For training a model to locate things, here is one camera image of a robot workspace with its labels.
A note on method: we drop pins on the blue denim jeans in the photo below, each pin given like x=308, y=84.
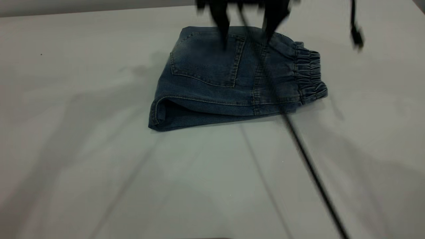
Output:
x=206, y=93

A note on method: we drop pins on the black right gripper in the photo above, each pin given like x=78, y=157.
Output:
x=249, y=2

